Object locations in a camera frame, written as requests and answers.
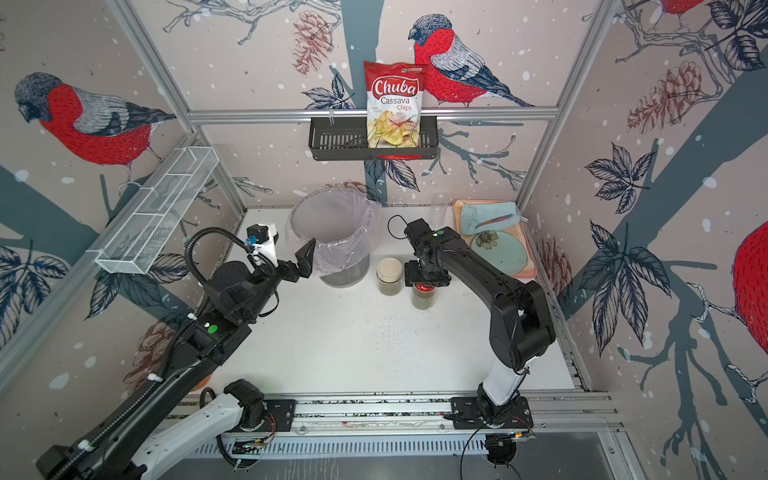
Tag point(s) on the clear plastic mung bean jar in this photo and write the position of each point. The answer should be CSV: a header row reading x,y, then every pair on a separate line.
x,y
437,212

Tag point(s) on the Chuba cassava chips bag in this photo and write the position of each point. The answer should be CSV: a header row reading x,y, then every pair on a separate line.
x,y
394,97

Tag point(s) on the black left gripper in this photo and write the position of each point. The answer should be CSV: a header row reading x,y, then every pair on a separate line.
x,y
303,266

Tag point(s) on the light green floral plate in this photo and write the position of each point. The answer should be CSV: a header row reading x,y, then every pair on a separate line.
x,y
501,250

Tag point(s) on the black wall basket shelf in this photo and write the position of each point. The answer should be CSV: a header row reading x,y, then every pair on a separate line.
x,y
345,139

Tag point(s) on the pink tray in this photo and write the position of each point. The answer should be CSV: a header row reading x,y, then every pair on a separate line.
x,y
529,272

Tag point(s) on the teal cloth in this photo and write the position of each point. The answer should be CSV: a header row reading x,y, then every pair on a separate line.
x,y
494,216

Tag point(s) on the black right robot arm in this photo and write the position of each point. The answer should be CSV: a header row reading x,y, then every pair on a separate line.
x,y
520,328

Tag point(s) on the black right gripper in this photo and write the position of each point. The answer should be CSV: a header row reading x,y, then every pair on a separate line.
x,y
410,277

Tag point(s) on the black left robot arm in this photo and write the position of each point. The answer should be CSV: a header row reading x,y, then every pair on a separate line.
x,y
127,444

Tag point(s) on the jar with red lid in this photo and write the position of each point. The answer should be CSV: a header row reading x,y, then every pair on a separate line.
x,y
423,296

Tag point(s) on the metal mesh trash bin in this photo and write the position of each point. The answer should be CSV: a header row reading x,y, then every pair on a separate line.
x,y
345,273

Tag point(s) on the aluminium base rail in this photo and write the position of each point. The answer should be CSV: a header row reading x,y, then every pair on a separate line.
x,y
537,411

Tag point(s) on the jar with beige lid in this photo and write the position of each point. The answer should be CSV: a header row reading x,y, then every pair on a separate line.
x,y
389,273

